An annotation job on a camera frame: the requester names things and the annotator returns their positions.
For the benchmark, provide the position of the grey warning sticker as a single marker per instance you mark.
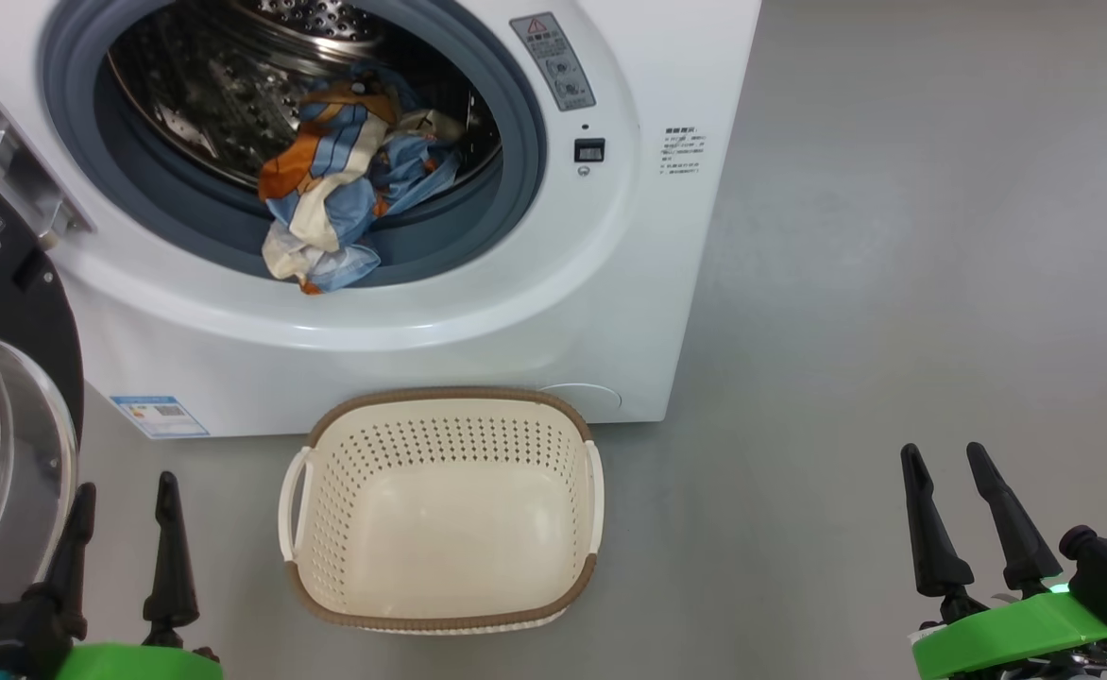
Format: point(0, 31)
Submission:
point(553, 59)

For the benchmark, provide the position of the orange cream cartoon print garment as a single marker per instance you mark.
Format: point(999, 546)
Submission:
point(327, 179)

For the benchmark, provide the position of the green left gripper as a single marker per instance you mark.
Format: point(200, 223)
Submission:
point(138, 664)

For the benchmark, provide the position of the round black glass washer door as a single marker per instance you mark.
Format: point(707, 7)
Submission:
point(15, 302)

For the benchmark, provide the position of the cream perforated laundry basket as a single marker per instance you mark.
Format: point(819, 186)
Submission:
point(450, 529)

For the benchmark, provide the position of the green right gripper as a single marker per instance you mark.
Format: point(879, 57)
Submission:
point(1016, 628)

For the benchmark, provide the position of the blue cartoon print garment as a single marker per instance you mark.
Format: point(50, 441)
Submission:
point(417, 165)

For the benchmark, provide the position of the blue energy label sticker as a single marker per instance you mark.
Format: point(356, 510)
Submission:
point(159, 416)

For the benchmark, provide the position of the white front-load washing machine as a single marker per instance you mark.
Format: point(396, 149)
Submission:
point(629, 302)

